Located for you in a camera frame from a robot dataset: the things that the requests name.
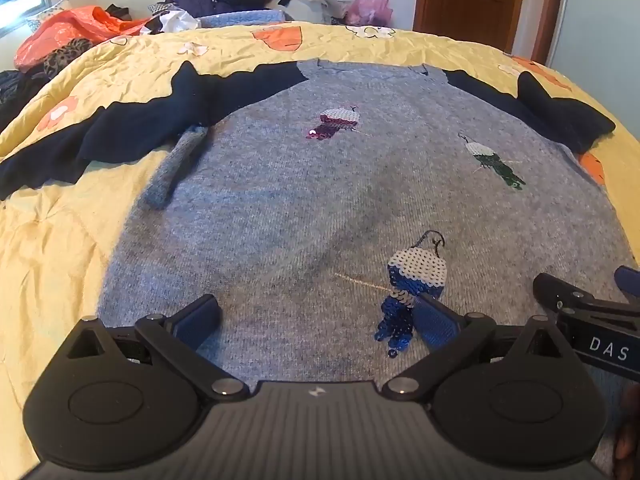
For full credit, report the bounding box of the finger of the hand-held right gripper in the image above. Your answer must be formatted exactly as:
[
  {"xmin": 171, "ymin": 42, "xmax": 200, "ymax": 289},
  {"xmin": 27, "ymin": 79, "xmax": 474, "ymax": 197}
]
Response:
[
  {"xmin": 614, "ymin": 266, "xmax": 640, "ymax": 304},
  {"xmin": 532, "ymin": 272, "xmax": 640, "ymax": 331}
]

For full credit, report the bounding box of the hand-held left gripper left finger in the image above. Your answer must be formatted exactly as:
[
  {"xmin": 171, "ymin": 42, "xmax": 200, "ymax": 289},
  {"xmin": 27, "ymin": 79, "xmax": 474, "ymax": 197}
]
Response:
[{"xmin": 66, "ymin": 293, "xmax": 250, "ymax": 402}]

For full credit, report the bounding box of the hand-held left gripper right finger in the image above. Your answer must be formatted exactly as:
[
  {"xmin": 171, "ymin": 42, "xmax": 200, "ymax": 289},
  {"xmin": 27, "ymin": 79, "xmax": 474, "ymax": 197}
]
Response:
[{"xmin": 381, "ymin": 293, "xmax": 567, "ymax": 402}]

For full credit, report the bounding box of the grey sweater with navy sleeves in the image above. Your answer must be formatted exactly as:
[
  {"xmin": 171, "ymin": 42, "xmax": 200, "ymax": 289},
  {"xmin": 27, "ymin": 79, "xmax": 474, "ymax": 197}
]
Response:
[{"xmin": 0, "ymin": 58, "xmax": 632, "ymax": 480}]

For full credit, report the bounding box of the person's right hand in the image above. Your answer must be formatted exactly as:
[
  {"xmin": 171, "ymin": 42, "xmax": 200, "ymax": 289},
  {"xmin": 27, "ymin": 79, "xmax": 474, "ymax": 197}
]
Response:
[{"xmin": 614, "ymin": 382, "xmax": 640, "ymax": 480}]

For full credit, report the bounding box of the yellow printed bedspread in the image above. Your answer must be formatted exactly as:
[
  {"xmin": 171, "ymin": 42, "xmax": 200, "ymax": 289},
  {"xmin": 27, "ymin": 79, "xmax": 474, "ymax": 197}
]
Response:
[{"xmin": 0, "ymin": 22, "xmax": 640, "ymax": 480}]

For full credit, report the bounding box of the pale wardrobe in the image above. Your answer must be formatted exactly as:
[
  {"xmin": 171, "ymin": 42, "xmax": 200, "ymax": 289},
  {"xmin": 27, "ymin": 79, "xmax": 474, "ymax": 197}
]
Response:
[{"xmin": 547, "ymin": 0, "xmax": 640, "ymax": 128}]

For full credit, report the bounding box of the dark floral cloth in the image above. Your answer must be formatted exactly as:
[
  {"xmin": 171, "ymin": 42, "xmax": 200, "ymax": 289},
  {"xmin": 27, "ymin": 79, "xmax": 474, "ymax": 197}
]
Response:
[{"xmin": 0, "ymin": 70, "xmax": 46, "ymax": 133}]

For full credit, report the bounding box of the leopard print cloth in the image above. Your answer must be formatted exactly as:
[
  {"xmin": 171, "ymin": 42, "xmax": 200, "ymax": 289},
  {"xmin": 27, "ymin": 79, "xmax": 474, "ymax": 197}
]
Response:
[{"xmin": 42, "ymin": 37, "xmax": 97, "ymax": 79}]

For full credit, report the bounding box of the white and black printed cloth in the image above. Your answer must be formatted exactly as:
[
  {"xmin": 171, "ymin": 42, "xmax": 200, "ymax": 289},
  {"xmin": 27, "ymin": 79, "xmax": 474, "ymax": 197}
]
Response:
[{"xmin": 140, "ymin": 10, "xmax": 201, "ymax": 36}]

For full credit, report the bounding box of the light blue fleece blanket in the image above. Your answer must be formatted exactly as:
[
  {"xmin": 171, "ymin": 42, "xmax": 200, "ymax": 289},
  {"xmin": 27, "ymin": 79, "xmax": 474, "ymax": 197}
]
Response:
[{"xmin": 197, "ymin": 9, "xmax": 292, "ymax": 31}]

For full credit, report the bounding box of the dark purple garment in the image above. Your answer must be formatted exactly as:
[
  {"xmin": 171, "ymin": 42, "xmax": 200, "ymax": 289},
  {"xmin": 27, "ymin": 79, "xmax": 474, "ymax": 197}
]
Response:
[{"xmin": 172, "ymin": 0, "xmax": 238, "ymax": 18}]

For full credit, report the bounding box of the orange plastic bag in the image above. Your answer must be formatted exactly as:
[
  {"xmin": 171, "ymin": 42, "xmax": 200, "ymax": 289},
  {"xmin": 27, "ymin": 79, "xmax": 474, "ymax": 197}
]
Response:
[{"xmin": 14, "ymin": 5, "xmax": 153, "ymax": 72}]

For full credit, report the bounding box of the pink plastic bag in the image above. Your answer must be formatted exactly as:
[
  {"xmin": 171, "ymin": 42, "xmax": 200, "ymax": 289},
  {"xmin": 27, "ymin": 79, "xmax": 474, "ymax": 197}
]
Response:
[{"xmin": 345, "ymin": 0, "xmax": 394, "ymax": 27}]

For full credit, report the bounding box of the clear plastic bag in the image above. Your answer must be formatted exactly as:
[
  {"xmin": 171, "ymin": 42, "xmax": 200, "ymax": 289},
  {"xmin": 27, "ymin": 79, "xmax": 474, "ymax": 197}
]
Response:
[{"xmin": 291, "ymin": 0, "xmax": 347, "ymax": 24}]

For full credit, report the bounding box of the floral pillow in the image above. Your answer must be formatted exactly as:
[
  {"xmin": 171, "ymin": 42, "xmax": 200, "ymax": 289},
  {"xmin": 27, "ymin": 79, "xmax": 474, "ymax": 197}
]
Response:
[{"xmin": 25, "ymin": 0, "xmax": 72, "ymax": 32}]

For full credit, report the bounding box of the window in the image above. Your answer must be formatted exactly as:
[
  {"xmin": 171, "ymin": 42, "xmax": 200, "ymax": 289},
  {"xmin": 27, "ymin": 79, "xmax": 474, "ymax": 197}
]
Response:
[{"xmin": 0, "ymin": 0, "xmax": 52, "ymax": 37}]

